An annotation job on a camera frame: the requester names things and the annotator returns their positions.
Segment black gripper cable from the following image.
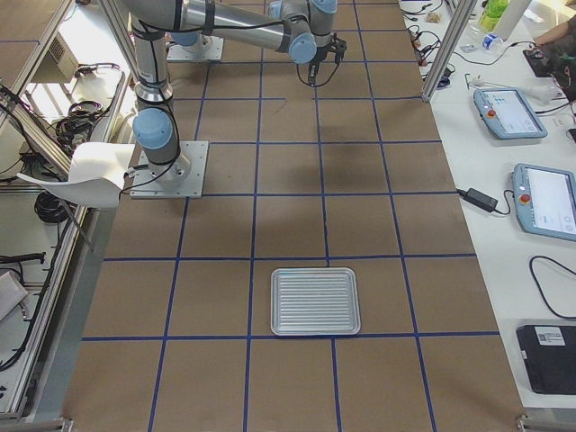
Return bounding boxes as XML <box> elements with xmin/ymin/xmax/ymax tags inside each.
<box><xmin>294</xmin><ymin>53</ymin><xmax>341</xmax><ymax>88</ymax></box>

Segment black power adapter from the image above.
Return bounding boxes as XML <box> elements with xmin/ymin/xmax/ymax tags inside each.
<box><xmin>456</xmin><ymin>188</ymin><xmax>498</xmax><ymax>212</ymax></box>

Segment black flat box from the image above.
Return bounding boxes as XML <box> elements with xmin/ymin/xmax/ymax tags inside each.
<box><xmin>516</xmin><ymin>325</ymin><xmax>575</xmax><ymax>395</ymax></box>

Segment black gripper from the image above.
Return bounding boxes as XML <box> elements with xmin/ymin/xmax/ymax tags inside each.
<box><xmin>307</xmin><ymin>39</ymin><xmax>336</xmax><ymax>85</ymax></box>

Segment aluminium frame post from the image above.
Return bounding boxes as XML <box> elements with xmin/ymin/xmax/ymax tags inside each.
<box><xmin>421</xmin><ymin>0</ymin><xmax>476</xmax><ymax>103</ymax></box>

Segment ribbed metal tray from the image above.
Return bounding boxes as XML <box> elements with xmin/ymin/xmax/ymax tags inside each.
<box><xmin>270</xmin><ymin>267</ymin><xmax>361</xmax><ymax>337</ymax></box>

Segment near teach pendant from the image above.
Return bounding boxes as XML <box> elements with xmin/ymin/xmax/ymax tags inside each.
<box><xmin>512</xmin><ymin>164</ymin><xmax>575</xmax><ymax>241</ymax></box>

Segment white plastic chair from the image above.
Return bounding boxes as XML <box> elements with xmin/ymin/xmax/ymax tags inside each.
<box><xmin>17</xmin><ymin>142</ymin><xmax>135</xmax><ymax>250</ymax></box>

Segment teach pendant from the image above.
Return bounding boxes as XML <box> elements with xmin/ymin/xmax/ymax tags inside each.
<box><xmin>512</xmin><ymin>164</ymin><xmax>575</xmax><ymax>241</ymax></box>
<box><xmin>472</xmin><ymin>88</ymin><xmax>548</xmax><ymax>140</ymax></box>

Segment far teach pendant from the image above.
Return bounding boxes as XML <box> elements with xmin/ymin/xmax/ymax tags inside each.
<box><xmin>472</xmin><ymin>88</ymin><xmax>548</xmax><ymax>140</ymax></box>

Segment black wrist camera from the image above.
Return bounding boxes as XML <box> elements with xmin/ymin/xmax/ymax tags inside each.
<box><xmin>328</xmin><ymin>33</ymin><xmax>347</xmax><ymax>65</ymax></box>

